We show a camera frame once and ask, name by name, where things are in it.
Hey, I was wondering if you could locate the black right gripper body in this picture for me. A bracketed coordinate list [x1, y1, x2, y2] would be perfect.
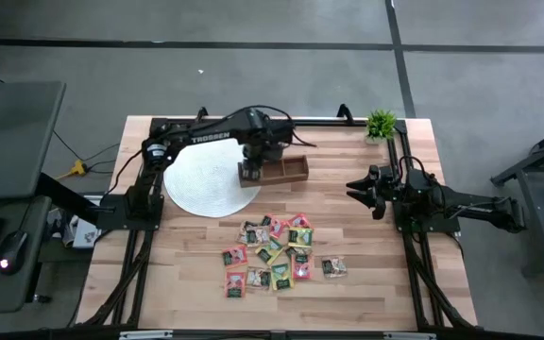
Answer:
[368, 164, 403, 221]

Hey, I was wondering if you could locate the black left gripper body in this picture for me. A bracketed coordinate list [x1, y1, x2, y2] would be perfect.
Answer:
[239, 139, 286, 166]

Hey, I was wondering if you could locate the wooden three-compartment box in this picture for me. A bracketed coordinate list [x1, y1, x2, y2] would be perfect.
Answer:
[237, 154, 311, 189]

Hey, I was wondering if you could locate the red peach tea bag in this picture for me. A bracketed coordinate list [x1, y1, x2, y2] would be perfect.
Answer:
[286, 212, 314, 230]
[291, 254, 315, 282]
[262, 212, 288, 240]
[221, 244, 249, 269]
[224, 271, 247, 299]

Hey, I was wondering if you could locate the beige vanilla apple tea bag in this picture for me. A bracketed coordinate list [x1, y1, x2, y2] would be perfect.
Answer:
[246, 266, 273, 290]
[321, 256, 349, 280]
[284, 245, 311, 259]
[236, 220, 271, 248]

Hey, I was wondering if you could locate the yellow lemon lime tea bag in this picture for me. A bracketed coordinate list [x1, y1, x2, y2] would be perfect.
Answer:
[287, 227, 315, 249]
[254, 238, 285, 265]
[270, 262, 296, 292]

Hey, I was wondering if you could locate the white round woven placemat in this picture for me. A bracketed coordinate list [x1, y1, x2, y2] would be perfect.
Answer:
[162, 139, 263, 219]

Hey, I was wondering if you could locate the green plant in white pot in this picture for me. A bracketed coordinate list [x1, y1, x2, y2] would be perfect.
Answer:
[365, 109, 399, 143]

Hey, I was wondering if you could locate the black metal cart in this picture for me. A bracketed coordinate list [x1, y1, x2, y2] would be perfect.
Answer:
[490, 120, 544, 276]

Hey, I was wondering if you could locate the white patterned cardboard box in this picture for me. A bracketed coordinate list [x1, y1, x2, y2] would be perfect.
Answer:
[62, 214, 102, 250]

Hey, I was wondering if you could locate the grey desk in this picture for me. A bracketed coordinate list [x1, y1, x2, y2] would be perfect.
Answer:
[0, 80, 67, 315]

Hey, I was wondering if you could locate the black computer mouse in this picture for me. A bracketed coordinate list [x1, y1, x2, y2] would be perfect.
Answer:
[0, 229, 29, 277]

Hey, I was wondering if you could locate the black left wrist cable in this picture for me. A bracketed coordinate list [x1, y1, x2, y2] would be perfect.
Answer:
[224, 104, 319, 149]

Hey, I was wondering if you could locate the silver edge bracket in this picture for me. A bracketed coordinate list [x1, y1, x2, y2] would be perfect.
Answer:
[383, 331, 437, 340]
[119, 330, 175, 340]

